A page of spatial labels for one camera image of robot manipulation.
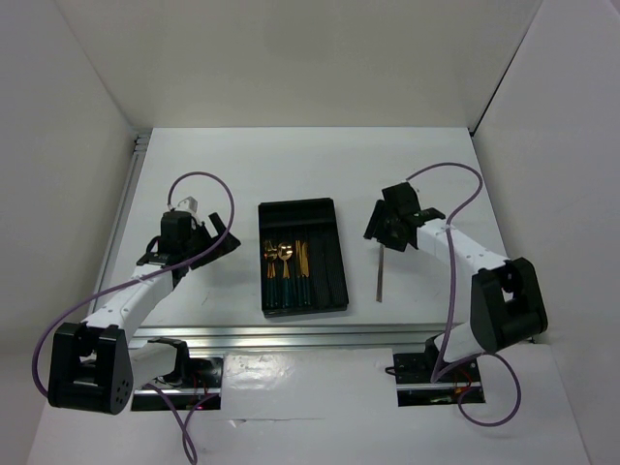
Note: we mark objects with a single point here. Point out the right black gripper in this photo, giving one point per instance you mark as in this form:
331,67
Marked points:
375,218

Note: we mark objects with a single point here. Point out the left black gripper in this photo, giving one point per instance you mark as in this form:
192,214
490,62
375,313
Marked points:
227,245

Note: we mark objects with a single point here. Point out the gold fork green handle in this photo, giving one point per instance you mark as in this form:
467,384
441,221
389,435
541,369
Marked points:
267,245

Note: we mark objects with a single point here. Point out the gold knife green handle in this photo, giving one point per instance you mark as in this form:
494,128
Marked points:
305,273
298,275

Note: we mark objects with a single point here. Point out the gold spoon green handle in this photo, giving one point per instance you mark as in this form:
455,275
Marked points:
285,253

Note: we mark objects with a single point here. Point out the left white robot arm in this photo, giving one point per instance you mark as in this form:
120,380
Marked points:
91,366

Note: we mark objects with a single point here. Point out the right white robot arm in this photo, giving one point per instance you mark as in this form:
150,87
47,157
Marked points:
505,300

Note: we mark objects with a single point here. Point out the metal chopstick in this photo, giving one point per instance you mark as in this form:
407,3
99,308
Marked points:
380,274

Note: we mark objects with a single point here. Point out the black cutlery tray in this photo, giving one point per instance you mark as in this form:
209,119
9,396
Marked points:
313,221

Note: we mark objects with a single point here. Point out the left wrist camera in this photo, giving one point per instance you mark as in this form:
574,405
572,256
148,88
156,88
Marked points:
177,227

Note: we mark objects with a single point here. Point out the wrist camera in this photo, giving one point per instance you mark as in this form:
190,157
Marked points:
177,227
401,199

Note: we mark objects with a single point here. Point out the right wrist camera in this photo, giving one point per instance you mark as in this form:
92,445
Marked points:
401,199

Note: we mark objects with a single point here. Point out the aluminium frame rail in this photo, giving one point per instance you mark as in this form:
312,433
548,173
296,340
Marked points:
231,171

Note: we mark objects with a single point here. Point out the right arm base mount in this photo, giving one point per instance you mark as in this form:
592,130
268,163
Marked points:
411,373

